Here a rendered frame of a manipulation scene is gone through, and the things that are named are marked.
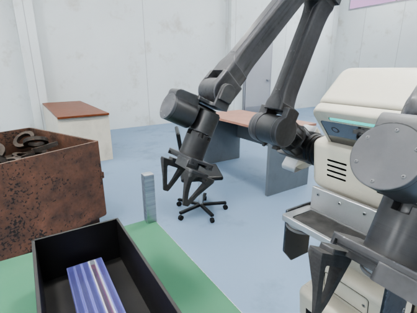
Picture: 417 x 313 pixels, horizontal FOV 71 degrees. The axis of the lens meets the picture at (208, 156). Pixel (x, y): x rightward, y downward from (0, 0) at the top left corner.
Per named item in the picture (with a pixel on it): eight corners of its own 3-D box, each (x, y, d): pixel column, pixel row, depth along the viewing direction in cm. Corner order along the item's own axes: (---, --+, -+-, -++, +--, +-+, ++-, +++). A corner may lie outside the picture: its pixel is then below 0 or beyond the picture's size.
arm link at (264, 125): (302, 128, 78) (286, 125, 82) (282, 107, 72) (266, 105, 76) (285, 158, 77) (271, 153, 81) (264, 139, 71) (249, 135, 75)
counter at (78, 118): (84, 135, 639) (80, 100, 618) (114, 159, 465) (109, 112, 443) (48, 139, 602) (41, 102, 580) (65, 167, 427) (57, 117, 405)
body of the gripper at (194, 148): (187, 166, 59) (200, 131, 59) (165, 154, 67) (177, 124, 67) (211, 174, 63) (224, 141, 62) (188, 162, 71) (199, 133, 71)
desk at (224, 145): (238, 156, 479) (239, 109, 457) (309, 184, 364) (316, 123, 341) (200, 164, 441) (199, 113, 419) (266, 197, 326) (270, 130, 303)
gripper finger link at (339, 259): (339, 349, 28) (376, 259, 28) (283, 302, 34) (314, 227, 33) (370, 344, 32) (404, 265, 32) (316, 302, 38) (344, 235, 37)
